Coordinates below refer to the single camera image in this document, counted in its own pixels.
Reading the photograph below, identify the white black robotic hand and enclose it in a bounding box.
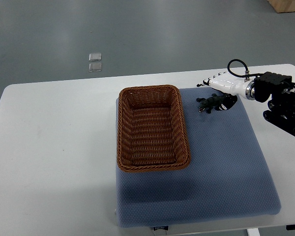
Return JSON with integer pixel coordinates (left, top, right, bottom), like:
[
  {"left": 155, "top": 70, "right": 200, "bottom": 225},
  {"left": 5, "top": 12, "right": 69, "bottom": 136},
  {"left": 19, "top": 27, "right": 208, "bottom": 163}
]
[{"left": 197, "top": 72, "right": 255, "bottom": 110}]

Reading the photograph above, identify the upper metal floor plate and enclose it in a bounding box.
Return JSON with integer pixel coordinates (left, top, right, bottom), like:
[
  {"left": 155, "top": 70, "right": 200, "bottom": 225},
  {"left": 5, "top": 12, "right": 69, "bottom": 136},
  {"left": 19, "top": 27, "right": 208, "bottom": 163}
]
[{"left": 88, "top": 53, "right": 102, "bottom": 61}]

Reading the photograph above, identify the cardboard box corner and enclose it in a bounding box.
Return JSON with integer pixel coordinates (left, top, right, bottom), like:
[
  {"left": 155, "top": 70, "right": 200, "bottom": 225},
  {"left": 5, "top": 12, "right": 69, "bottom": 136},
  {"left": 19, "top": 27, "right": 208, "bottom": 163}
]
[{"left": 268, "top": 0, "right": 295, "bottom": 13}]

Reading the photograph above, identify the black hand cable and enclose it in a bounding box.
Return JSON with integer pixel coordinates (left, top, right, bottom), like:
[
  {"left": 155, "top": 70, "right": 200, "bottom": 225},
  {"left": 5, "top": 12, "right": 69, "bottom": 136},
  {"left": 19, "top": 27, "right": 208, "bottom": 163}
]
[{"left": 227, "top": 59, "right": 264, "bottom": 82}]

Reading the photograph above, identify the brown wicker basket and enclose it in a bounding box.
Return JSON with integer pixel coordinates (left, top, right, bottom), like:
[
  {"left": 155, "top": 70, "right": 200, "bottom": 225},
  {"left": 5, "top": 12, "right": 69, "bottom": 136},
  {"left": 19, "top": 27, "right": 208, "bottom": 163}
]
[{"left": 117, "top": 85, "right": 191, "bottom": 173}]

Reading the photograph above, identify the dark toy crocodile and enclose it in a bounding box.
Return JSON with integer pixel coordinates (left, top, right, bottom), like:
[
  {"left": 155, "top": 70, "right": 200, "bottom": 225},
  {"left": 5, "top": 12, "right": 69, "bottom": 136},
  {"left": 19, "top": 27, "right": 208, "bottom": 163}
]
[{"left": 196, "top": 93, "right": 228, "bottom": 114}]

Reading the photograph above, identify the blue foam mat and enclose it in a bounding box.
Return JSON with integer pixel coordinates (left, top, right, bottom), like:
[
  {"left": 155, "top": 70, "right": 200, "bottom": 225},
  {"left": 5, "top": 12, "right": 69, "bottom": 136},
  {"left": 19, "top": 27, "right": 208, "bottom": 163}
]
[{"left": 116, "top": 88, "right": 281, "bottom": 228}]

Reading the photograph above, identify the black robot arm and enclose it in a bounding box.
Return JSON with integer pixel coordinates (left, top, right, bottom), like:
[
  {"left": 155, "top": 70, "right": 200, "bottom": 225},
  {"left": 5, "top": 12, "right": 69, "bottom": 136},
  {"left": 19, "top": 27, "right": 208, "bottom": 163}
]
[{"left": 254, "top": 72, "right": 295, "bottom": 136}]

